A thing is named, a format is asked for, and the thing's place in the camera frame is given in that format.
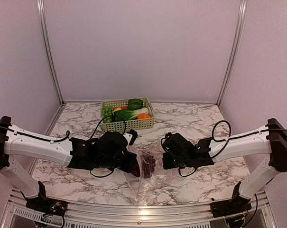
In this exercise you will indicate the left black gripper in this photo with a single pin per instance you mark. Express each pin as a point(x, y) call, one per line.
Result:
point(132, 162)

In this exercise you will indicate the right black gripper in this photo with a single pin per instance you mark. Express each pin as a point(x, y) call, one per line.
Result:
point(167, 164)

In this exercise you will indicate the fake purple grapes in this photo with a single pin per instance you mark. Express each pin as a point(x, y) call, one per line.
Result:
point(148, 163)

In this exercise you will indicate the clear dotted zip bag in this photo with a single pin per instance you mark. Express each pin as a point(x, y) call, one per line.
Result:
point(142, 188)

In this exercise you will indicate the fake green leafy vegetable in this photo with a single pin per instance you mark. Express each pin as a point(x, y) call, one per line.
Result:
point(127, 114)

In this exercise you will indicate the fake green grapes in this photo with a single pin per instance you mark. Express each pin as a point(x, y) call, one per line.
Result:
point(107, 114)

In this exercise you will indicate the fake orange tangerine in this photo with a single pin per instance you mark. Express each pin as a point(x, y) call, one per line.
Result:
point(143, 116)

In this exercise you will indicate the fake green bell pepper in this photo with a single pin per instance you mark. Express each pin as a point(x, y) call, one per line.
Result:
point(135, 104)

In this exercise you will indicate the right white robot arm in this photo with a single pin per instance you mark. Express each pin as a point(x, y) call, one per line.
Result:
point(270, 140)

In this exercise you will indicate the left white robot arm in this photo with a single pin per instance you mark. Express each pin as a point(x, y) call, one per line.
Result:
point(16, 141)

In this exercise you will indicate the green perforated plastic basket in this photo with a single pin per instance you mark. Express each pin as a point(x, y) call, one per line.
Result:
point(125, 126)

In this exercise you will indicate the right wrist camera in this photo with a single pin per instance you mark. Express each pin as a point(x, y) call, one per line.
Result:
point(166, 142)

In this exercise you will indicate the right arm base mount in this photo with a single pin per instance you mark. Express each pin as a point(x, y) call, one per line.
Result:
point(236, 204)

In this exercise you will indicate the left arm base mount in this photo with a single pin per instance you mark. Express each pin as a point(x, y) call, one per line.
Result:
point(49, 206)

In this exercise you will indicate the front aluminium frame rail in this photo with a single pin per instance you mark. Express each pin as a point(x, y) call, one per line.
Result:
point(89, 215)

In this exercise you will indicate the right aluminium frame post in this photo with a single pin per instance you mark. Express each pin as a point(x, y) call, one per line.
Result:
point(234, 50)

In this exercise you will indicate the aluminium frame post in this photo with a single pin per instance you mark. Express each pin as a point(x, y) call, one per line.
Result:
point(234, 50)
point(49, 56)

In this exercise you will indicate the left aluminium frame post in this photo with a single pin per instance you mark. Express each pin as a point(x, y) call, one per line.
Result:
point(49, 56)

